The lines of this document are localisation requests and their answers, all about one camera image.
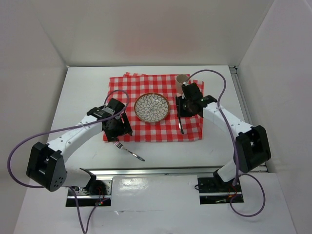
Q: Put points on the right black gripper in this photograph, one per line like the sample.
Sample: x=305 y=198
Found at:
x=181 y=112

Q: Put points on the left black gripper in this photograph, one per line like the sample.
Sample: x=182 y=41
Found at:
x=125 y=128

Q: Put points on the beige paper cup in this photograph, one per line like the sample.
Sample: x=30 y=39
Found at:
x=179 y=81

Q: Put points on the silver table knife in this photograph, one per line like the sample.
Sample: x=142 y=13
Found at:
x=180 y=125

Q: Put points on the floral ceramic plate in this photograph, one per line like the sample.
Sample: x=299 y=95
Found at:
x=151 y=107

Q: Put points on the red white checkered cloth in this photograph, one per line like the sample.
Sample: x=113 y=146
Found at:
x=166 y=130

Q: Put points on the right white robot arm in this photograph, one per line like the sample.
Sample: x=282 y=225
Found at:
x=251 y=146

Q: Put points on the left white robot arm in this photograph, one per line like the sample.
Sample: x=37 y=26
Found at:
x=46 y=164

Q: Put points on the silver fork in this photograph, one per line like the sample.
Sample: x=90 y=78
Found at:
x=122 y=147

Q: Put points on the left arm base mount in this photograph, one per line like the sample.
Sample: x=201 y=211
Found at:
x=100 y=195

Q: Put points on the front aluminium rail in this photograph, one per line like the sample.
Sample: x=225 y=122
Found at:
x=169 y=171

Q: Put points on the aluminium rail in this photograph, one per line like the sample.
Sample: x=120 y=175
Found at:
x=169 y=171
x=241 y=97

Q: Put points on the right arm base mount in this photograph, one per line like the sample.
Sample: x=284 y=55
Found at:
x=211 y=193

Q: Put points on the right side aluminium rail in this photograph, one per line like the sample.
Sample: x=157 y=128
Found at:
x=241 y=97

